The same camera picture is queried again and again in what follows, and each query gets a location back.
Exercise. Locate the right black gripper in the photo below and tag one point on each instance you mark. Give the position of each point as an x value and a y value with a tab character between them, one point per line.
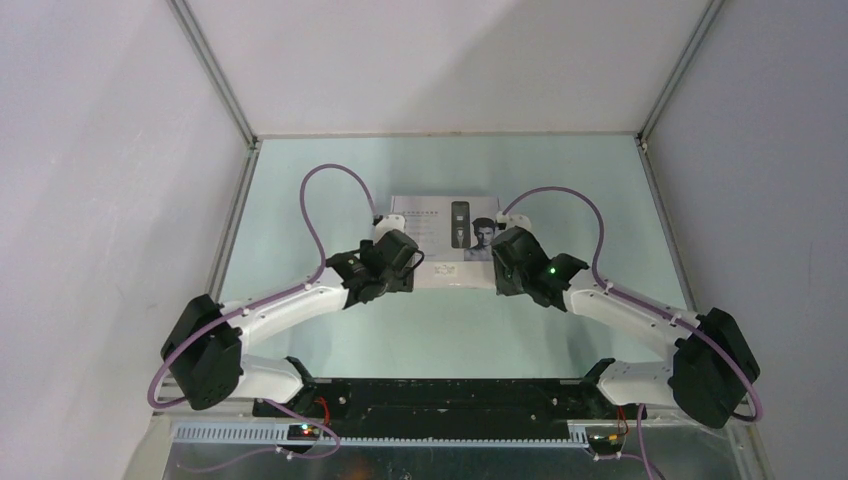
503	287

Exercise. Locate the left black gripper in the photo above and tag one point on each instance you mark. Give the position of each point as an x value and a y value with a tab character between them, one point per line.
404	279

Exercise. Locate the white box lid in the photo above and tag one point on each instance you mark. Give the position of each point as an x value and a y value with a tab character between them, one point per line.
455	234

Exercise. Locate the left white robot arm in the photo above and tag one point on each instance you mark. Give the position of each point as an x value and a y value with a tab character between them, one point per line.
208	351

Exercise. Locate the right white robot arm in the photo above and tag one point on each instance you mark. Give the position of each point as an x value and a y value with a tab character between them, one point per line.
704	365

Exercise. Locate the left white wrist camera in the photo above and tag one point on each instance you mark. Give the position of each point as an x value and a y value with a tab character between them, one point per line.
384	224

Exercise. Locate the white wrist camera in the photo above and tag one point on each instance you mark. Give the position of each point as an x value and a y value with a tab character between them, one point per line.
384	224
506	221

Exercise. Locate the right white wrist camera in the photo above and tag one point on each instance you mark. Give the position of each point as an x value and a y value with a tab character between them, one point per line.
506	221

